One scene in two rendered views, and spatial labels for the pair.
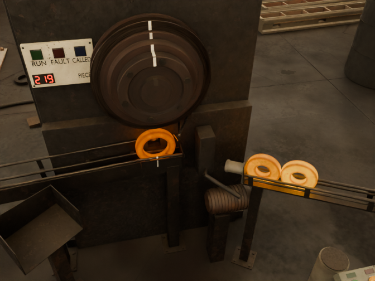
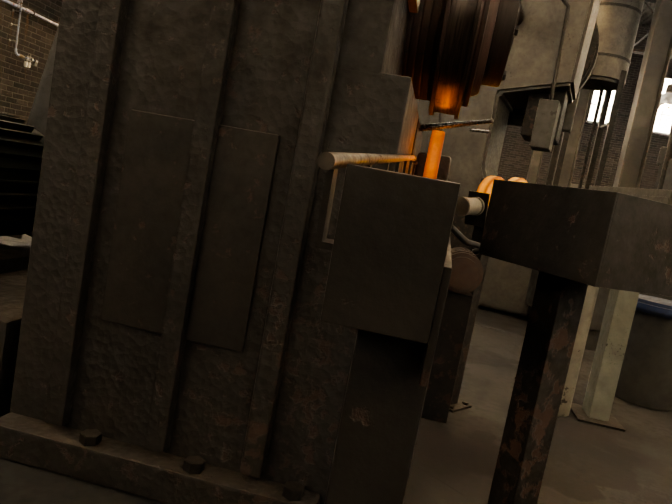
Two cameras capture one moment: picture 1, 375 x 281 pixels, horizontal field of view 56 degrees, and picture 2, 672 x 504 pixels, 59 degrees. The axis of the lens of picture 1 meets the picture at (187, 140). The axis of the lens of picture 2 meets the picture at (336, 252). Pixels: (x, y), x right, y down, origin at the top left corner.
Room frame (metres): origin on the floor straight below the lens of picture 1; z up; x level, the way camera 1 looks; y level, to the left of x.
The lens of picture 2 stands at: (0.86, 1.67, 0.66)
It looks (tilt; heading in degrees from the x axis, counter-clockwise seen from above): 6 degrees down; 292
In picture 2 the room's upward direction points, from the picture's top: 10 degrees clockwise
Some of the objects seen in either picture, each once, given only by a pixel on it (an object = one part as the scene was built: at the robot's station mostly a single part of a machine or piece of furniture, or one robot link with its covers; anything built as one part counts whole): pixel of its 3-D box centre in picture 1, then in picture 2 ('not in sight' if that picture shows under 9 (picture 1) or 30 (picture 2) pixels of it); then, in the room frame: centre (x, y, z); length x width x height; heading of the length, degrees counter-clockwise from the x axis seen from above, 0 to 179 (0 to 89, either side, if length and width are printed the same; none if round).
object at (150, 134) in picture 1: (155, 145); (431, 166); (1.25, 0.15, 0.75); 0.18 x 0.03 x 0.18; 104
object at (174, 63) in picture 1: (155, 89); (503, 28); (1.15, 0.12, 1.12); 0.28 x 0.06 x 0.28; 103
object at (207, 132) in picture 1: (203, 150); (426, 194); (1.31, -0.08, 0.68); 0.11 x 0.08 x 0.24; 13
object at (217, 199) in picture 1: (225, 224); (447, 331); (1.19, -0.21, 0.27); 0.22 x 0.13 x 0.53; 103
